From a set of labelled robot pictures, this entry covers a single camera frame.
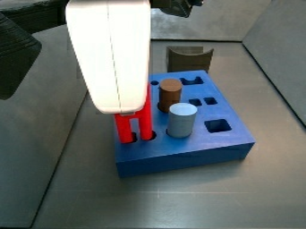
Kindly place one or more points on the dark grey curved holder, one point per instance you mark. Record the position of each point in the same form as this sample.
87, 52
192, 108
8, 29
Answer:
187, 58

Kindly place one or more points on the white gripper two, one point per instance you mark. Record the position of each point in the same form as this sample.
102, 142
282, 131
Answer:
110, 31

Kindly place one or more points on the light blue cylinder peg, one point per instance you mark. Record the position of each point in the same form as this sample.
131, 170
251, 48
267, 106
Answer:
180, 120

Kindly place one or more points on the blue fixture block with holes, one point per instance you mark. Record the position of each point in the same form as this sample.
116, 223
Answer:
219, 139

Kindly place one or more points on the brown cylinder peg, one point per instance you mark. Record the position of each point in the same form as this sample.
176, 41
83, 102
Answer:
170, 90

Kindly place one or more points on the red square-circle object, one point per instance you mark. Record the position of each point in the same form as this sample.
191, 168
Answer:
136, 125

